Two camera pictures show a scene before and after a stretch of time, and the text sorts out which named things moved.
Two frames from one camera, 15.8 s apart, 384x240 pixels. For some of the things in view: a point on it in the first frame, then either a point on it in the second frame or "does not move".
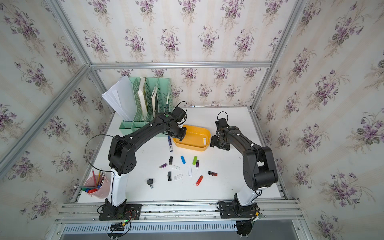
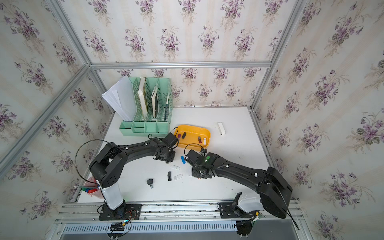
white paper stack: (120, 98) does not move
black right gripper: (213, 142) to (193, 174)
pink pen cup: (98, 186) does not move
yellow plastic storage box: (193, 140) does not move
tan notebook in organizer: (154, 98) does not move
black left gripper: (183, 134) to (172, 159)
